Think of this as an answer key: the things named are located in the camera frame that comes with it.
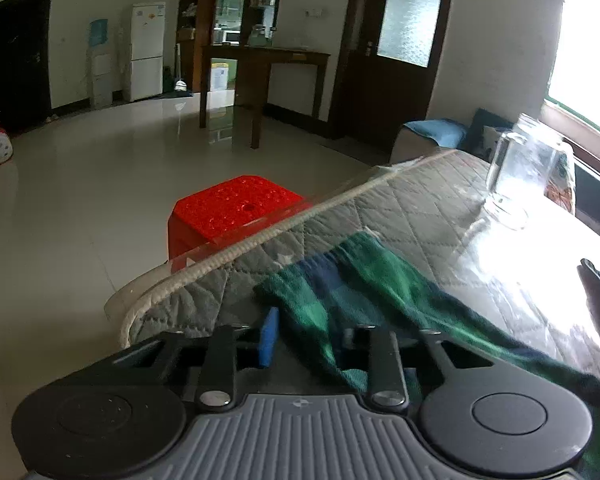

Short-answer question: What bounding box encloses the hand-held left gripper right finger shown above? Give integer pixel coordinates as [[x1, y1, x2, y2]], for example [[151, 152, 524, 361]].
[[342, 327, 496, 411]]

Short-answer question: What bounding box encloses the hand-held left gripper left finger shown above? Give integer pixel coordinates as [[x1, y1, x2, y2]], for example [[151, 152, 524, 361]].
[[100, 306, 281, 412]]

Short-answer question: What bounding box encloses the green blue plaid shirt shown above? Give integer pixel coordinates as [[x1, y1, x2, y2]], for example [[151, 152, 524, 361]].
[[255, 232, 600, 480]]

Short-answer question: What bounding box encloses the red plastic stool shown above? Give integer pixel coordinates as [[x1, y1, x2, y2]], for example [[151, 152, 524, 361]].
[[167, 175, 313, 263]]

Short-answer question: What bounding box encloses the grey quilted star tablecloth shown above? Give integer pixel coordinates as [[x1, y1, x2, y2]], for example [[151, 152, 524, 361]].
[[120, 152, 600, 396]]

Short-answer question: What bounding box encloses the clear glass jar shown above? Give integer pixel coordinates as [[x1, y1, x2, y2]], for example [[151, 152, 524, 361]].
[[484, 114, 566, 231]]

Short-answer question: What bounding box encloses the blue cloth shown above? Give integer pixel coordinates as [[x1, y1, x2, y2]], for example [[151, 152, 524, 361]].
[[404, 119, 468, 148]]

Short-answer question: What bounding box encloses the butterfly print pillow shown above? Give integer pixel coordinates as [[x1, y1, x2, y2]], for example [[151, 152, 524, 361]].
[[482, 125, 577, 215]]

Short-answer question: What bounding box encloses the white printed box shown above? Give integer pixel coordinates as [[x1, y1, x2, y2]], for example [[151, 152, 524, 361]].
[[210, 61, 231, 92]]

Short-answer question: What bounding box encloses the mop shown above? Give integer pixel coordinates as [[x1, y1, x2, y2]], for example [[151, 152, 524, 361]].
[[172, 42, 193, 93]]

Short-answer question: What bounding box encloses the teal wooden sofa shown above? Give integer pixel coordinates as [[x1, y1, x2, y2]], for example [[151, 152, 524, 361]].
[[391, 108, 600, 251]]

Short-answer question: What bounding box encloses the dark wooden console table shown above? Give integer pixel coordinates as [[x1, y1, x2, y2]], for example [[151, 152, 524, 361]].
[[200, 45, 332, 150]]

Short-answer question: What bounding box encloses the wooden door with glass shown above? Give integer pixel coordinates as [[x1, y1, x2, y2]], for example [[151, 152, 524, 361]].
[[330, 0, 458, 141]]

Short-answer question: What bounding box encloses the white fridge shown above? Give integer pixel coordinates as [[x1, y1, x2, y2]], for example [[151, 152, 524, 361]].
[[122, 2, 167, 102]]

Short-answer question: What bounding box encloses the water dispenser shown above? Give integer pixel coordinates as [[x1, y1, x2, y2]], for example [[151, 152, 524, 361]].
[[87, 19, 113, 109]]

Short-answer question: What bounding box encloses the wooden display cabinet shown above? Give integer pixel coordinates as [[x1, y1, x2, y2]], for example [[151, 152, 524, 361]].
[[176, 0, 286, 93]]

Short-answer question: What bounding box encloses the green framed window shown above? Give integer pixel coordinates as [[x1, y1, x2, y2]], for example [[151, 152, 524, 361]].
[[545, 0, 600, 131]]

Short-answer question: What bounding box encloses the dark wooden door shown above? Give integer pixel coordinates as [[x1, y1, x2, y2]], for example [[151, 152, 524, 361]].
[[0, 0, 53, 133]]

